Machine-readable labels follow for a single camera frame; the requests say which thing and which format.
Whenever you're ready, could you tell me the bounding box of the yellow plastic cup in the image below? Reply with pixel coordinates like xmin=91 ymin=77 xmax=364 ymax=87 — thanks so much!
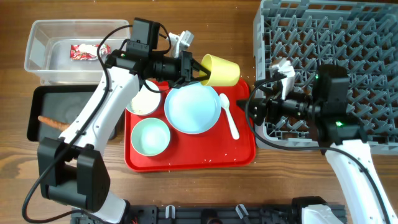
xmin=201 ymin=54 xmax=240 ymax=86

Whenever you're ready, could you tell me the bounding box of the red snack wrapper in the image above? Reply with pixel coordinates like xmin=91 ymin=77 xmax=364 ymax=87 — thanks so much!
xmin=70 ymin=44 xmax=111 ymax=60

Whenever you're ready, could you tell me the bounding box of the orange carrot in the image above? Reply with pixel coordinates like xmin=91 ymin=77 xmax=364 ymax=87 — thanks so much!
xmin=38 ymin=116 xmax=70 ymax=131

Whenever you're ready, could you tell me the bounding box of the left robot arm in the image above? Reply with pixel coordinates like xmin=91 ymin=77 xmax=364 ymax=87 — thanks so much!
xmin=33 ymin=50 xmax=215 ymax=223

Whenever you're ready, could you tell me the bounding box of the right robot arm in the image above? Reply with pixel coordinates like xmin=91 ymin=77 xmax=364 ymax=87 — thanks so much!
xmin=237 ymin=64 xmax=397 ymax=223

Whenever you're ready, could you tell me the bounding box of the grey dishwasher rack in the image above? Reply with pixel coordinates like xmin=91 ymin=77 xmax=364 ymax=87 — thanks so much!
xmin=253 ymin=1 xmax=397 ymax=155

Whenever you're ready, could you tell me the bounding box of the black waste tray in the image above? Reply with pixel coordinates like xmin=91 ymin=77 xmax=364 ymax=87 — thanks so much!
xmin=27 ymin=85 xmax=97 ymax=142

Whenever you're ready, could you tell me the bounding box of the white plastic spoon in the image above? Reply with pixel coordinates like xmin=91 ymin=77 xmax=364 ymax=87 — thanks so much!
xmin=219 ymin=93 xmax=240 ymax=140

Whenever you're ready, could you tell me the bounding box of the light blue plate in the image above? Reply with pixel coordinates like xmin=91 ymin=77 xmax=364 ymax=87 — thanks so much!
xmin=164 ymin=83 xmax=221 ymax=134

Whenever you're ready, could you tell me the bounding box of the blue bowl with rice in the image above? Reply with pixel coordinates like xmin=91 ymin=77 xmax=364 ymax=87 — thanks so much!
xmin=126 ymin=80 xmax=162 ymax=116

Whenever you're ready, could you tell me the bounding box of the green bowl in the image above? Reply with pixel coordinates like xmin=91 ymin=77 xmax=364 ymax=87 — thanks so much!
xmin=131 ymin=118 xmax=171 ymax=157

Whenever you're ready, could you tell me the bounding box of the red serving tray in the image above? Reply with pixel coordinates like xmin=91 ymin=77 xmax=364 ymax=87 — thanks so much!
xmin=124 ymin=78 xmax=256 ymax=172

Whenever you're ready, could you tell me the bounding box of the clear plastic bin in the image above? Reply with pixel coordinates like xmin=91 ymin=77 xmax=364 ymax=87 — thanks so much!
xmin=24 ymin=19 xmax=129 ymax=85

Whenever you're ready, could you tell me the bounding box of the black mounting rail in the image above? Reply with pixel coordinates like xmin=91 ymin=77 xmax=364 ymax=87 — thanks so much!
xmin=70 ymin=195 xmax=348 ymax=224

